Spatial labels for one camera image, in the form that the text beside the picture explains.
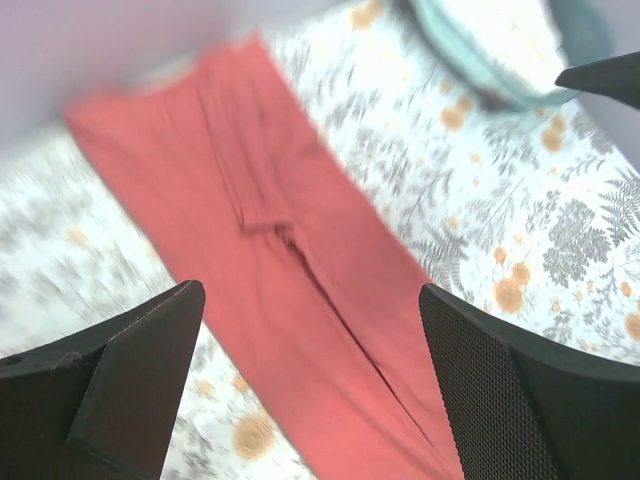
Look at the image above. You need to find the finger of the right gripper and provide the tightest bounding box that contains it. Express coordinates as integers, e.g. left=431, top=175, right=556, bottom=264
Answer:
left=555, top=52, right=640, bottom=108

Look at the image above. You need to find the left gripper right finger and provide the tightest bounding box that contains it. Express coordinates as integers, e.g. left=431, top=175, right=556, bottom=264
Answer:
left=419, top=284, right=639, bottom=480

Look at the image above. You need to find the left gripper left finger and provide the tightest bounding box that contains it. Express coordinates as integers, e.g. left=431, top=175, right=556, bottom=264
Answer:
left=1, top=280, right=206, bottom=479

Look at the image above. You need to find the pink t shirt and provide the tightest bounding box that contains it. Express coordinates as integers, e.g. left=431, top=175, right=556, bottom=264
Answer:
left=65, top=38, right=462, bottom=480

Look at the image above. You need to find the teal laundry basket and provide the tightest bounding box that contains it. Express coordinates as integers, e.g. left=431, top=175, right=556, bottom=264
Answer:
left=410, top=1, right=614, bottom=111

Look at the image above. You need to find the floral table mat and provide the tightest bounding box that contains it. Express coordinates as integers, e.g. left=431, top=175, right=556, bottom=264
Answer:
left=0, top=0, right=640, bottom=480

